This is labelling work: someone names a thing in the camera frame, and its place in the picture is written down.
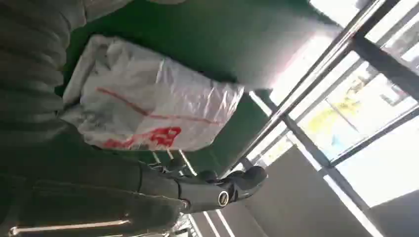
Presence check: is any ribbed grey right arm sleeve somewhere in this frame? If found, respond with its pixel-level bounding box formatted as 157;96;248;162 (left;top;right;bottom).
0;0;131;145

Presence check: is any dark window frame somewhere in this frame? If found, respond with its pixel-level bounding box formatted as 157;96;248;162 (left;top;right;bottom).
252;0;419;237

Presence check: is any green crate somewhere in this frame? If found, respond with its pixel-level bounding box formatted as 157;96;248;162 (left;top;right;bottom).
55;0;343;179

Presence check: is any white plastic parcel red print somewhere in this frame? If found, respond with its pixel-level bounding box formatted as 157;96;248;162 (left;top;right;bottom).
60;34;245;153

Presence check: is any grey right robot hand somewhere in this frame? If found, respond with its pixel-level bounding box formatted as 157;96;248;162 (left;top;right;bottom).
0;122;269;237

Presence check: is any steel frame rail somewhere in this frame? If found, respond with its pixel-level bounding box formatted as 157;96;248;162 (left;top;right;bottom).
220;0;393;179

